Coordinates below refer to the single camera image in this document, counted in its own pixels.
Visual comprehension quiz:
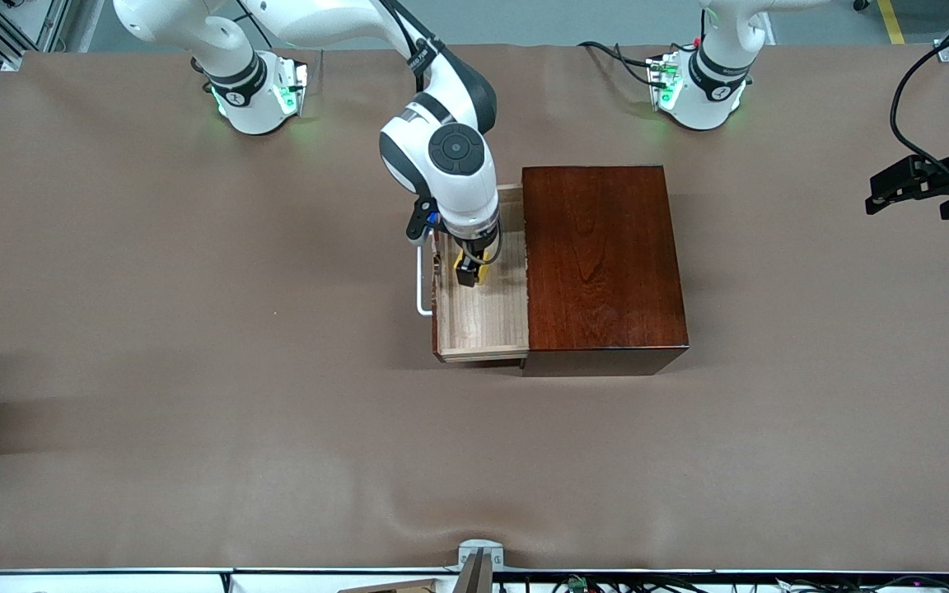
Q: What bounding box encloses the yellow cube block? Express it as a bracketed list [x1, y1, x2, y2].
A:
[452, 251, 492, 287]

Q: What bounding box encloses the white metal drawer handle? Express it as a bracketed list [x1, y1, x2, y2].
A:
[414, 239, 436, 319]

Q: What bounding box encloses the wooden drawer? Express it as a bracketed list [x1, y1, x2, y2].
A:
[431, 184, 531, 366]

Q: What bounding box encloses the dark red-brown wooden cabinet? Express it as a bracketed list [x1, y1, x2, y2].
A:
[520, 165, 690, 377]

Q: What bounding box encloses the yellow floor marking tape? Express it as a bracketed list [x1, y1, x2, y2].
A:
[877, 0, 909, 46]

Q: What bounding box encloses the large table cover cloth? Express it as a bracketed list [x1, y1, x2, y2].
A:
[0, 45, 949, 573]

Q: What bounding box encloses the brown cardboard piece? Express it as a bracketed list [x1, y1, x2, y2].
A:
[339, 578, 442, 593]

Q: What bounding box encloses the black arm base cable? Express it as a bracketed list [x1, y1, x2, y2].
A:
[577, 40, 673, 90]

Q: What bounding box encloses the grey metal mount bracket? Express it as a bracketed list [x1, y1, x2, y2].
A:
[456, 539, 505, 593]

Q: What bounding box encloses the white table edge rail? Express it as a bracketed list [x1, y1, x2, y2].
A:
[0, 567, 949, 593]

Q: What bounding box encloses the aluminium extrusion frame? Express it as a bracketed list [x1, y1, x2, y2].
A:
[0, 0, 72, 68]

